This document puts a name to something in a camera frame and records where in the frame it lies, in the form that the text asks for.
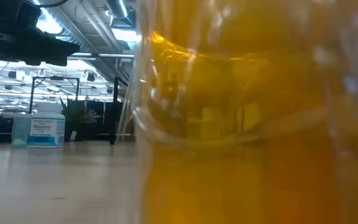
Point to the small green pill bottle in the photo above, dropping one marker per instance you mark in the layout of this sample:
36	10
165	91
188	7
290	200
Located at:
20	130

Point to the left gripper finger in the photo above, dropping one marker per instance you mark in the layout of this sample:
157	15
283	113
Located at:
67	49

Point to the wooden shelf black frame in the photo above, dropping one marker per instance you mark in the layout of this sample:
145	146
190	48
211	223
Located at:
113	118

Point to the black metal rig frame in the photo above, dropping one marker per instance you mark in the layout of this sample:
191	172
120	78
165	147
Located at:
31	93

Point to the white bottle blue label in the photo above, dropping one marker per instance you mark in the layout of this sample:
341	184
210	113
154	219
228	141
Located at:
47	130

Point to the potted succulent plant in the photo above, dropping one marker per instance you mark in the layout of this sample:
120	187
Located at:
73	119

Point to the white plant tag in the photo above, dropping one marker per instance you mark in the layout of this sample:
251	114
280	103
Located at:
73	136

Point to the orange pill bottle white cap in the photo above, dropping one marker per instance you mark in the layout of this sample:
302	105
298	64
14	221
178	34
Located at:
244	155

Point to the black office partition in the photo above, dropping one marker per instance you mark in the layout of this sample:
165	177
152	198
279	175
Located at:
102	115

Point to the black spotlight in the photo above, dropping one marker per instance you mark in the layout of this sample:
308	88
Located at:
91	77

